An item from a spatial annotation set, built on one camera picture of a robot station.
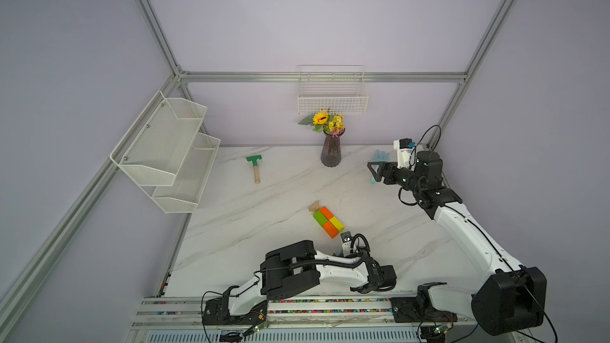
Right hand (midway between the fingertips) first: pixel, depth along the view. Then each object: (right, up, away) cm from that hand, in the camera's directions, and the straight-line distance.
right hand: (377, 167), depth 81 cm
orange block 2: (-15, -25, +10) cm, 31 cm away
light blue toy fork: (+10, +4, +33) cm, 35 cm away
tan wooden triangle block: (-22, -16, +17) cm, 32 cm away
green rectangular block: (-20, -20, +14) cm, 31 cm away
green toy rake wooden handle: (-51, +4, +33) cm, 61 cm away
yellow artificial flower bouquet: (-18, +19, +15) cm, 30 cm away
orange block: (-17, -19, +14) cm, 29 cm away
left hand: (-9, -32, +5) cm, 34 cm away
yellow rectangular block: (-13, -22, +10) cm, 27 cm away
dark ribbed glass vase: (-14, +8, +27) cm, 31 cm away
